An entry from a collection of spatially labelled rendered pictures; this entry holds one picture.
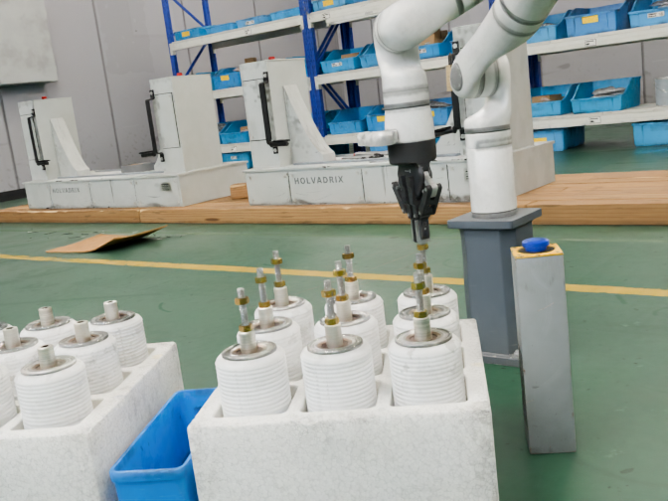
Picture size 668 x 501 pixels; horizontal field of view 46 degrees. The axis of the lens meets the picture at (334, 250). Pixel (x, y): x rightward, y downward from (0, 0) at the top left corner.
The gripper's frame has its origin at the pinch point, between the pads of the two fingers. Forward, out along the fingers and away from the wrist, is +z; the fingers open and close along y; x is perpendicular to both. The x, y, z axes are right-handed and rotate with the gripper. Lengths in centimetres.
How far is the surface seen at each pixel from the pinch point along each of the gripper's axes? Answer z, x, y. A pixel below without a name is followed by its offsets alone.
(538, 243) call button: 2.6, -11.9, -14.0
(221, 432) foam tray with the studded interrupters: 18.1, 38.9, -14.1
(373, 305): 10.8, 9.0, 1.5
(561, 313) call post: 13.2, -13.1, -16.5
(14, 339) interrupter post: 9, 62, 21
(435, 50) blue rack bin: -48, -262, 449
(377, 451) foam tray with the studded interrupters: 22.1, 21.7, -23.8
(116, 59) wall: -91, -61, 768
